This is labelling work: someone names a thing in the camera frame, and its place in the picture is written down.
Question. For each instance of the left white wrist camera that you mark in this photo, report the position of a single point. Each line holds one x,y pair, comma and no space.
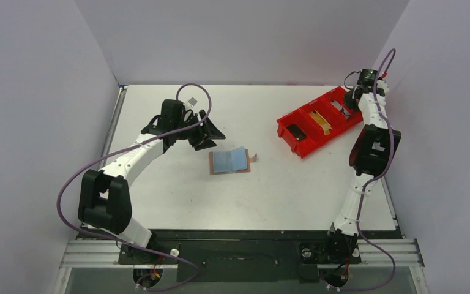
192,101

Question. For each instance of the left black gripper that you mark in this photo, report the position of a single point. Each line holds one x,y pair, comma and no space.
204,135

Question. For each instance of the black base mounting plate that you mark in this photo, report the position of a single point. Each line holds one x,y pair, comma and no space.
248,255

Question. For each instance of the black card in bin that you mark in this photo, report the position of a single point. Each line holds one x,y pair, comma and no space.
296,132

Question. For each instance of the brown leather card holder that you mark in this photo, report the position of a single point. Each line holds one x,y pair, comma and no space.
230,162

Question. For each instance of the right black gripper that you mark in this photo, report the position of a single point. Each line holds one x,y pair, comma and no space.
350,100

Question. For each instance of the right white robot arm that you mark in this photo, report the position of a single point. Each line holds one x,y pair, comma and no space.
370,157

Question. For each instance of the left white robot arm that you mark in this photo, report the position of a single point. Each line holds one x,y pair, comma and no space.
105,201

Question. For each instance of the yellow card in bin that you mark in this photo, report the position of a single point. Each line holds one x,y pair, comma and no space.
322,122

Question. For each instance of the red three-compartment bin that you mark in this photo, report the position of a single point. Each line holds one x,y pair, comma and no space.
329,105

